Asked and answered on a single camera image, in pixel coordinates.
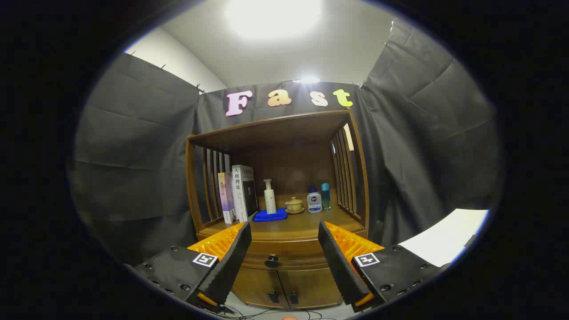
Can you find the thick white book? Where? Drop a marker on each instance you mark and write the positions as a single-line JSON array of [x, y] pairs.
[[242, 191]]

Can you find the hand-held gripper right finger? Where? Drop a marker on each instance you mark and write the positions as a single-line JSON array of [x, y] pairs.
[[340, 266]]

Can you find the blue folded cloth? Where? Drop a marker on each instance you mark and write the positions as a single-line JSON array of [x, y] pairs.
[[269, 216]]

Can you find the wooden countertop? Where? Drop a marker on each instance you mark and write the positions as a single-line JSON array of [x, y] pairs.
[[302, 224]]

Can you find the wooden cabinet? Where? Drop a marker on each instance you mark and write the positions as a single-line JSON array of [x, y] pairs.
[[289, 151]]

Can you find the round ceiling lamp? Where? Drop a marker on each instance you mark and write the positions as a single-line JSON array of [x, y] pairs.
[[273, 18]]

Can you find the white pump bottle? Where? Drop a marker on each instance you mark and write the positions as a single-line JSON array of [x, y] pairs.
[[270, 200]]

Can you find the teal bottle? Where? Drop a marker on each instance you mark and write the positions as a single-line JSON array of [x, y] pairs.
[[326, 198]]

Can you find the black drawer knob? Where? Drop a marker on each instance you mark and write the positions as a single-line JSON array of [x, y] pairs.
[[271, 261]]

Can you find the wooden cabinet door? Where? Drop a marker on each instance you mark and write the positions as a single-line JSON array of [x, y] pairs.
[[315, 286], [255, 284]]

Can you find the wooden drawer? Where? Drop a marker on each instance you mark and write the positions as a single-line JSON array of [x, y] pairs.
[[293, 251]]

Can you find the white appliance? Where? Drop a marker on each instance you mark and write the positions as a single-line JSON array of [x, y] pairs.
[[444, 235]]

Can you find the black backdrop cloth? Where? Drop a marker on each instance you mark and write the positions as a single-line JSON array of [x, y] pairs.
[[133, 155]]

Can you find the thin purple book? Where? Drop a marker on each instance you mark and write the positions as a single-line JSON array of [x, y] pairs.
[[226, 200]]

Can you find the white bottle with blue cap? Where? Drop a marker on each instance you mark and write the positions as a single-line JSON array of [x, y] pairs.
[[314, 202]]

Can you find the yellow lidded tea cup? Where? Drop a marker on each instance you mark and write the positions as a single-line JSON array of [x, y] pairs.
[[294, 206]]

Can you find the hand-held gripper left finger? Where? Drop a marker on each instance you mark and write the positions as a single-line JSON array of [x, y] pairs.
[[231, 266]]

